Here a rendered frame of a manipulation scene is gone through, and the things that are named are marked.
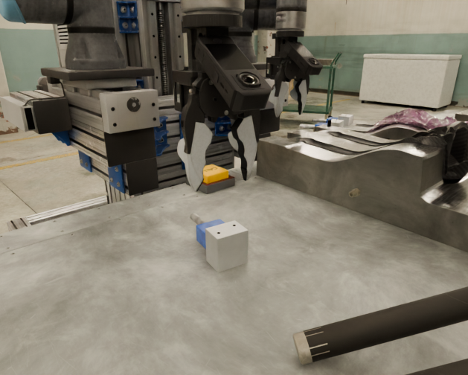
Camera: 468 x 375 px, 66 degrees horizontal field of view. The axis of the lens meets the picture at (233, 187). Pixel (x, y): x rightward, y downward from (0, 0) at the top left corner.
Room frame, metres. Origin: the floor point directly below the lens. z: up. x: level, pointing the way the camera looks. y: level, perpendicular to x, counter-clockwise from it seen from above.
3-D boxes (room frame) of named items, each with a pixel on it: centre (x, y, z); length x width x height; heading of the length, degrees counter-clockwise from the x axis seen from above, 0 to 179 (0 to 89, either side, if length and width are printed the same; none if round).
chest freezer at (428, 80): (7.19, -3.34, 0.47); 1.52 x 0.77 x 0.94; 45
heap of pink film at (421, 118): (1.01, -0.53, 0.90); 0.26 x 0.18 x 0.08; 58
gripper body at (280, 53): (1.00, -0.14, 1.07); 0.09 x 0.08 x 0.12; 32
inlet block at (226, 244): (0.49, 0.03, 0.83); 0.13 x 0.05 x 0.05; 31
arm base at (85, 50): (1.01, 0.37, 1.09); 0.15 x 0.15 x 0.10
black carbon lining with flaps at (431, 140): (0.74, -0.31, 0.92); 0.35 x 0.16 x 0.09; 41
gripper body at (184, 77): (0.48, 0.03, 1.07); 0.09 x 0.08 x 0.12; 31
